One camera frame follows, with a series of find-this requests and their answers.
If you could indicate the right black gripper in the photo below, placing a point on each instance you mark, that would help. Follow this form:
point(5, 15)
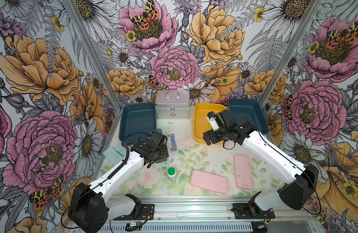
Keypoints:
point(212, 134)

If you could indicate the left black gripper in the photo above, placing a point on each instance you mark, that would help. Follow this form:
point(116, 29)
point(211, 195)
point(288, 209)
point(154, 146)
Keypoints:
point(163, 153)

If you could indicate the dark green pencil case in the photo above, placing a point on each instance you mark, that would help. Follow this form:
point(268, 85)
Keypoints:
point(162, 154)

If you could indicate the teal storage tray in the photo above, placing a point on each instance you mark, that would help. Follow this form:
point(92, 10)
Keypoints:
point(248, 110)
point(137, 118)

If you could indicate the yellow storage tray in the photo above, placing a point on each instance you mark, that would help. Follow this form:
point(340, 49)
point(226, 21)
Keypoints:
point(200, 123)

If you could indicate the silver metal first-aid case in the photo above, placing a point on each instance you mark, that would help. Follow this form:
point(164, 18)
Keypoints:
point(171, 104)

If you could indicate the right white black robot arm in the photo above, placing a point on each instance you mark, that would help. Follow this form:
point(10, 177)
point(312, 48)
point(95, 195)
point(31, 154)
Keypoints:
point(300, 180)

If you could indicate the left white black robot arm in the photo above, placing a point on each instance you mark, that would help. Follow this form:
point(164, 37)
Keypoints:
point(91, 204)

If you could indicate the light blue pencil case inner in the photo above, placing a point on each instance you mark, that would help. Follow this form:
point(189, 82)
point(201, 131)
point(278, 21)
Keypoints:
point(121, 151)

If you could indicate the light blue pencil case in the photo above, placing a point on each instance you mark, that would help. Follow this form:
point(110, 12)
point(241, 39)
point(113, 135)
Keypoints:
point(113, 156)
point(121, 151)

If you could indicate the light blue pencil case outer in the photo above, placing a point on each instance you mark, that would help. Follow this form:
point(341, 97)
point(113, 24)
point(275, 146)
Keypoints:
point(113, 156)

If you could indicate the pink pencil case right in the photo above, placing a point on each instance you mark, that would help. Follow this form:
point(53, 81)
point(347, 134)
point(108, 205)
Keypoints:
point(242, 170)

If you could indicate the pink pencil case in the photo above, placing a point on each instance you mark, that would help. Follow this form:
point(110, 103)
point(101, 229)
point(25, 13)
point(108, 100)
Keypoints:
point(242, 170)
point(209, 181)

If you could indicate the pink pencil case lower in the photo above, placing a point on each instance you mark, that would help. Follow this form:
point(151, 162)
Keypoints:
point(209, 181)

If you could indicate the small clear packet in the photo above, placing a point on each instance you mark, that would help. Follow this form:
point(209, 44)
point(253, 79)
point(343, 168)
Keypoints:
point(171, 142)

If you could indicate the green cap white bottle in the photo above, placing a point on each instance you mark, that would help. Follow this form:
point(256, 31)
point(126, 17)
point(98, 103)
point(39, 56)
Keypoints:
point(172, 173)

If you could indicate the floral table mat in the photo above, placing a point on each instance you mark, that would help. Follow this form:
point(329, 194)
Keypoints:
point(191, 156)

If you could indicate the small green circuit board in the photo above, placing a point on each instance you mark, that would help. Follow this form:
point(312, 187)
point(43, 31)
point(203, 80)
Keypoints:
point(133, 226)

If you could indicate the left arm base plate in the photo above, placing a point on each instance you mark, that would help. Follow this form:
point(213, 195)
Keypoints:
point(131, 208)

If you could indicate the aluminium front rail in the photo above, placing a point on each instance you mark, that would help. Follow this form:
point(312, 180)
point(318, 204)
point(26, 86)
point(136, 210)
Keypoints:
point(210, 209)

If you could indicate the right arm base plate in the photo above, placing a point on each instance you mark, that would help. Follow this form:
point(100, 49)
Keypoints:
point(248, 212)

